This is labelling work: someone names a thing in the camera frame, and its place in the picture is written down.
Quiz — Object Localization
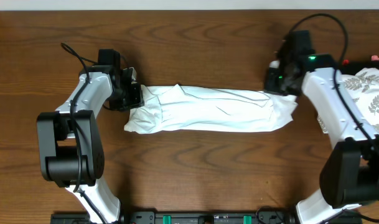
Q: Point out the white printed t-shirt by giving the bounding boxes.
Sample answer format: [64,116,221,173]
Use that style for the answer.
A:
[124,85,297,134]

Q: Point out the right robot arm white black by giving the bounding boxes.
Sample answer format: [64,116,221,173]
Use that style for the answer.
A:
[264,30,379,223]

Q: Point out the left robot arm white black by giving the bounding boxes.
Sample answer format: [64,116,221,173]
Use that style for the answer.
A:
[37,44,144,223]

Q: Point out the black garment with red details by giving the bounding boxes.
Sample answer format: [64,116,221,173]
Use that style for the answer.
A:
[339,55,379,75]

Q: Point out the white fern pattern cloth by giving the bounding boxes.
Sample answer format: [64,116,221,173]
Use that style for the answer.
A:
[316,67,379,138]

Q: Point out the black mounting rail with clamps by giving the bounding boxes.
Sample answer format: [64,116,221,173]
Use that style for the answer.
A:
[50,207,362,224]

